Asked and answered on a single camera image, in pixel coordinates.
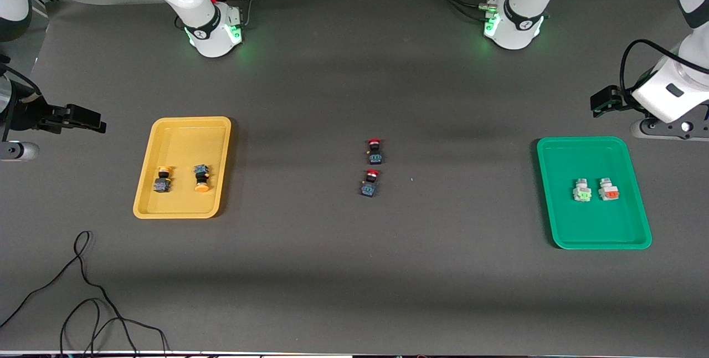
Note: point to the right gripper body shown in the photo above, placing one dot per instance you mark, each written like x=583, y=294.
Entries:
x=26, y=114

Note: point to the white switch with orange face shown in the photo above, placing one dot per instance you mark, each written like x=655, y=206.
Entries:
x=609, y=190

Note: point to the white switch with green face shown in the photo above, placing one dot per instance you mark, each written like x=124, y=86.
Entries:
x=581, y=192

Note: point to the yellow push button switch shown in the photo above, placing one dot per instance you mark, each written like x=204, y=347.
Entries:
x=201, y=179
x=162, y=182

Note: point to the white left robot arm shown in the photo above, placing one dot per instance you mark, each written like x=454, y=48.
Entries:
x=520, y=20

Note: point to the yellow plastic tray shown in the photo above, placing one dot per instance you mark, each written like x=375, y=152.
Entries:
x=183, y=142

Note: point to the green plastic tray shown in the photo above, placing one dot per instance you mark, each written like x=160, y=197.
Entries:
x=592, y=225

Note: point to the red push button switch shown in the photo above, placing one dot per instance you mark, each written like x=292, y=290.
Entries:
x=375, y=153
x=369, y=185

